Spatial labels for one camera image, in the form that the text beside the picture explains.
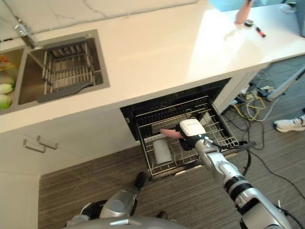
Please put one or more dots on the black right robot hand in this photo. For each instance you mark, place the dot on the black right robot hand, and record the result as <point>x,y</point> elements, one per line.
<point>190,127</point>

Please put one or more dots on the pink cup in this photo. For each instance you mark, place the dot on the pink cup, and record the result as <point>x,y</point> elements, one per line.
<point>170,133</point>

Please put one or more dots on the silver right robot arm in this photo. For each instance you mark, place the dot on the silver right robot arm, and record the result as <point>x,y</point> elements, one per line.
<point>228,174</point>

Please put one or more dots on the person's forearm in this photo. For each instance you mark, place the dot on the person's forearm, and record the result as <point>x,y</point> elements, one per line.
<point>242,12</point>

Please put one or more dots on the built-in dishwasher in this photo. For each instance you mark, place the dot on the built-in dishwasher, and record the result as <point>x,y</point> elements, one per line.
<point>176,112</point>

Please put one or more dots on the white cup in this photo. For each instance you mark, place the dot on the white cup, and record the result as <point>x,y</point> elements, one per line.
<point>162,152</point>

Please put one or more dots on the person's shoe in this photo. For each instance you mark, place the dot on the person's shoe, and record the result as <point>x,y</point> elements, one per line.
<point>289,124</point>

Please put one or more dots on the silver robot leg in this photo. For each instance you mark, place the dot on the silver robot leg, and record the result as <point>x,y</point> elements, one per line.
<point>119,198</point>

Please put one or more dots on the red and black screwdriver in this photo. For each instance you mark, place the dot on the red and black screwdriver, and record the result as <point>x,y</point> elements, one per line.
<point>261,31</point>

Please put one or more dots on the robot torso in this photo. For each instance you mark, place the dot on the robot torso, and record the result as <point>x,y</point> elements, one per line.
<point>119,223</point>

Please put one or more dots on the black tape roll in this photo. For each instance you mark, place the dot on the black tape roll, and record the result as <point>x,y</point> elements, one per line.
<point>248,23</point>

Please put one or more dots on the blue box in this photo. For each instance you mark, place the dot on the blue box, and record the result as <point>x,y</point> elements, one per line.
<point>226,4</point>

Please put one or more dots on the grey sink drain rack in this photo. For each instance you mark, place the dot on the grey sink drain rack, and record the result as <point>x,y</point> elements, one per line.
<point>66,70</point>

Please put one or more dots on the stainless steel sink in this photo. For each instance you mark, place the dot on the stainless steel sink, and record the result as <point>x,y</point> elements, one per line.
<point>54,69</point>

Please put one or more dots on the green and white vegetable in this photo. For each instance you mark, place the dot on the green and white vegetable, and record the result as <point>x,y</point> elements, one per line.
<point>6,86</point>
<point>5,102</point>

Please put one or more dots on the chrome faucet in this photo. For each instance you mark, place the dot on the chrome faucet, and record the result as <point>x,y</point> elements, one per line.
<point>25,33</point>

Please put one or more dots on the orange vegetable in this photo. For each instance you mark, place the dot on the orange vegetable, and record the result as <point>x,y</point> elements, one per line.
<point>4,62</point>

